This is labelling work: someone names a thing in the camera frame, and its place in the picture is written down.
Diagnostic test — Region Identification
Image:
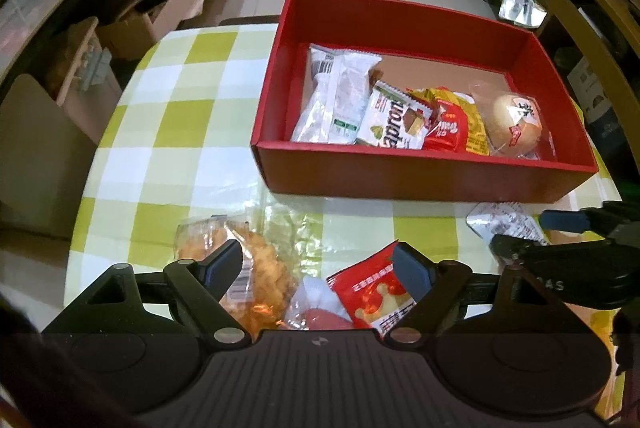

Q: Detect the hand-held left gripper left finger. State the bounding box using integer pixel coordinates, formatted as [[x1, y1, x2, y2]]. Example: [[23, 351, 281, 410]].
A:
[[42, 239, 253, 351]]

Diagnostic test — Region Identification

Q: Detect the white clear snack packet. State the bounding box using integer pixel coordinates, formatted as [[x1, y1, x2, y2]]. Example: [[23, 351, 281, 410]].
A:
[[290, 45, 383, 145]]

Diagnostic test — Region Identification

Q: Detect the clear dark jerky packet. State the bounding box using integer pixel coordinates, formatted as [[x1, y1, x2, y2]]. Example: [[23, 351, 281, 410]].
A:
[[466, 202, 548, 245]]

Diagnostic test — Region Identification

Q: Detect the green checked tablecloth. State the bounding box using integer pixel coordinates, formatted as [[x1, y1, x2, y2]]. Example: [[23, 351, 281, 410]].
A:
[[65, 25, 640, 344]]

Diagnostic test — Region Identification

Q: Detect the white wafer packet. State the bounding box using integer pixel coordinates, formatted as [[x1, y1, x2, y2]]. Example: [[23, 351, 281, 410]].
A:
[[356, 80, 435, 151]]

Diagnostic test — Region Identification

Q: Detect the wooden shelf unit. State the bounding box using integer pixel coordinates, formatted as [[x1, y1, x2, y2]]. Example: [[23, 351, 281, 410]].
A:
[[450, 0, 640, 169]]

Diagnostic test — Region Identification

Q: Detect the yellow red snack packet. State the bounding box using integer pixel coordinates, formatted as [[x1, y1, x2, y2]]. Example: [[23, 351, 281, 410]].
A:
[[407, 86, 491, 157]]

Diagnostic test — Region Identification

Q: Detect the pink sausage packet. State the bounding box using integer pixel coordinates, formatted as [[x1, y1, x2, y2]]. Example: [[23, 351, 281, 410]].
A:
[[287, 278, 356, 333]]

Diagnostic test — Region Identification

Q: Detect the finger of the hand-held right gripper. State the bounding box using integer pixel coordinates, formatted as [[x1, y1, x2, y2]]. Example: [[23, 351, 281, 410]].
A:
[[541, 202, 640, 239], [489, 233, 551, 266]]

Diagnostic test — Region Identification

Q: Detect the bread bun packet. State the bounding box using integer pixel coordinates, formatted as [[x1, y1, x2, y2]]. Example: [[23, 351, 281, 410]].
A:
[[470, 80, 556, 161]]

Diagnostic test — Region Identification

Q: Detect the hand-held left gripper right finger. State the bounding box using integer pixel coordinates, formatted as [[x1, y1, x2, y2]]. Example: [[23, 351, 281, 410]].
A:
[[380, 242, 568, 351]]

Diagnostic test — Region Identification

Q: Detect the red cardboard box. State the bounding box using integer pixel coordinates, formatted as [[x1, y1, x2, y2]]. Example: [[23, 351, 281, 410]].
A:
[[250, 0, 600, 203]]

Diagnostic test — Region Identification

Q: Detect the brown chair backrest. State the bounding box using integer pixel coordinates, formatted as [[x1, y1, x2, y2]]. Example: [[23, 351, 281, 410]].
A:
[[0, 75, 98, 241]]

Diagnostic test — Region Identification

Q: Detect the fried cracker packet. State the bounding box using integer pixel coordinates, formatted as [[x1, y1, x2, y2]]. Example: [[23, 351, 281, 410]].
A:
[[175, 215, 301, 339]]

